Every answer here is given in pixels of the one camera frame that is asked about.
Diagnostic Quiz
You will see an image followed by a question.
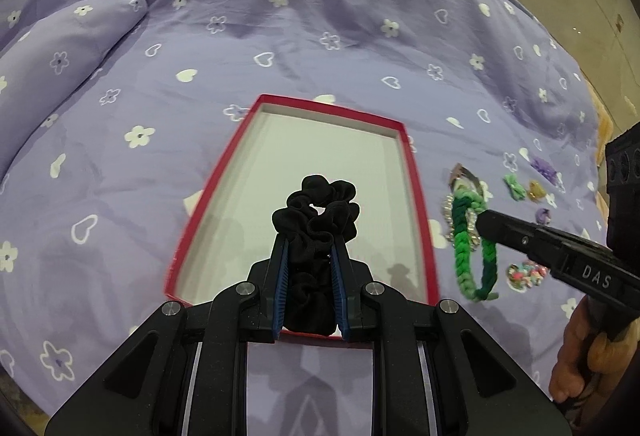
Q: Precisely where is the gold mesh wristwatch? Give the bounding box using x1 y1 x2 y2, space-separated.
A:
448 163 489 201

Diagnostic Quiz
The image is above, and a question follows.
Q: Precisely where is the purple fabric flower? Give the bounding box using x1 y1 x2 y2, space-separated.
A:
529 157 558 186

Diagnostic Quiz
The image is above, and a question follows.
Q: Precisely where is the green bow hair clip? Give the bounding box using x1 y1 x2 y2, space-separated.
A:
503 173 527 201

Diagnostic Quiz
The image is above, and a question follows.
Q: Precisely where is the orange bed sheet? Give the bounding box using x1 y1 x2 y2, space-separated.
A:
580 71 614 200

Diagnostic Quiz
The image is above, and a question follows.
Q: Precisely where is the purple floral duvet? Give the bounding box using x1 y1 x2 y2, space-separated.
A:
1 0 605 414

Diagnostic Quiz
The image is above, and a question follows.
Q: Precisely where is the red shallow box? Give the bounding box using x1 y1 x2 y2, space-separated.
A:
165 94 439 335

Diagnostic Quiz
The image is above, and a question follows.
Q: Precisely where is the pearl bracelet with bow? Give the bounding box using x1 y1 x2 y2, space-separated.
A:
441 192 484 250

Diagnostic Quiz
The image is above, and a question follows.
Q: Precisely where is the person's right hand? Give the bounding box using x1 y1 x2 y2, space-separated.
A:
549 297 639 428

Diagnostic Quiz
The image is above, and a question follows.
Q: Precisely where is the green braided band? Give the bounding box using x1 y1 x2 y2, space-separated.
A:
450 188 499 303

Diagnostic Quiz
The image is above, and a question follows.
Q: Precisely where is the small purple hair clip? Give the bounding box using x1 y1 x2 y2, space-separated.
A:
535 208 551 225

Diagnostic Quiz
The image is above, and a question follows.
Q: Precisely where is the colourful candy bead bracelet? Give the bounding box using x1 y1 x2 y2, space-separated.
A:
505 259 550 292

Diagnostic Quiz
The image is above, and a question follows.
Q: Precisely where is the black velvet scrunchie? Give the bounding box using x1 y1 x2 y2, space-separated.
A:
272 175 360 336

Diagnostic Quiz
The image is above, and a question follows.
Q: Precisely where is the yellow claw hair clip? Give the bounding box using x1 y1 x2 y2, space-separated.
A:
527 179 547 202

